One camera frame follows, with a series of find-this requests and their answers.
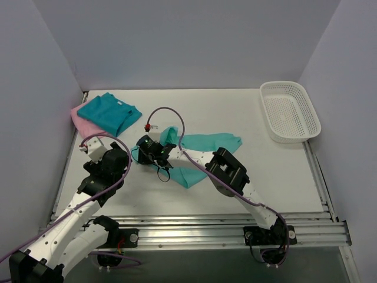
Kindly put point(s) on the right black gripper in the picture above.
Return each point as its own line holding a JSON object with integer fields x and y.
{"x": 141, "y": 147}

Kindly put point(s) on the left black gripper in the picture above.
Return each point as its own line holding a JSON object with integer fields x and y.
{"x": 91, "y": 166}

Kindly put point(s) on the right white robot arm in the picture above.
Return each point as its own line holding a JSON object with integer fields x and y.
{"x": 226, "y": 173}

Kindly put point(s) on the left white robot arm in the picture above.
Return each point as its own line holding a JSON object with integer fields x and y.
{"x": 51, "y": 256}

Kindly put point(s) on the folded pink t shirt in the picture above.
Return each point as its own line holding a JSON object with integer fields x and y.
{"x": 84, "y": 127}

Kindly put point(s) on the folded teal t shirt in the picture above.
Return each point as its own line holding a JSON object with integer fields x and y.
{"x": 110, "y": 114}

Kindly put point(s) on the white perforated plastic basket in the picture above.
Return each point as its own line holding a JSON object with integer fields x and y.
{"x": 288, "y": 112}

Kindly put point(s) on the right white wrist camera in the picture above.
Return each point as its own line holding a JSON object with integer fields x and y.
{"x": 153, "y": 131}

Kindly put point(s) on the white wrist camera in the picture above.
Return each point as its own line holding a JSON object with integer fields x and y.
{"x": 94, "y": 148}
{"x": 153, "y": 131}

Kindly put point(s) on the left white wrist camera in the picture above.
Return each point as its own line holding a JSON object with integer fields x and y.
{"x": 94, "y": 148}

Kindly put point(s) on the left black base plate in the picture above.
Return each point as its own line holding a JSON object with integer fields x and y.
{"x": 123, "y": 238}

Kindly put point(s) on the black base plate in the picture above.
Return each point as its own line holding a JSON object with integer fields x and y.
{"x": 123, "y": 238}
{"x": 256, "y": 236}

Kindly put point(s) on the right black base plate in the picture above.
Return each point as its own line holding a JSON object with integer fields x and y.
{"x": 256, "y": 236}

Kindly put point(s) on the aluminium frame rail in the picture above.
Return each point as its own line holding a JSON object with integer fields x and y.
{"x": 170, "y": 217}

